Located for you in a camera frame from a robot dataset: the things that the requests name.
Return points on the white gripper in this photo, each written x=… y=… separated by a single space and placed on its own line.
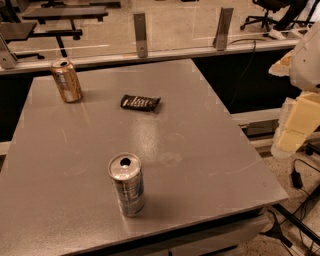
x=308 y=65

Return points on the black rxbar chocolate wrapper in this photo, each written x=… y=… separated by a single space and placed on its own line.
x=139 y=103

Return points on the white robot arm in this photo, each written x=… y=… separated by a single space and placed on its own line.
x=304 y=70

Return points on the silver blue redbull can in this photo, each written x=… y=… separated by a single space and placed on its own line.
x=125 y=171

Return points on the orange soda can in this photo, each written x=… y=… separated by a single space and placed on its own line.
x=66 y=79

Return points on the black office chair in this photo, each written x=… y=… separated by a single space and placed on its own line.
x=295 y=8

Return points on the black background desk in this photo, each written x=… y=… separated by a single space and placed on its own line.
x=23 y=31
x=42 y=15

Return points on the black background desk left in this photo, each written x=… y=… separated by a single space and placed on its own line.
x=23 y=31

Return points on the metal bracket right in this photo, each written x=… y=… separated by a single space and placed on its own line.
x=221 y=37

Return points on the metal bracket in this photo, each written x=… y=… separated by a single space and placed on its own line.
x=140 y=34
x=221 y=37
x=7 y=59

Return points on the metal bracket centre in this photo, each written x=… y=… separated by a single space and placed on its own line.
x=140 y=34

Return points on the metal bracket left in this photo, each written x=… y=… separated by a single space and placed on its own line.
x=7 y=59

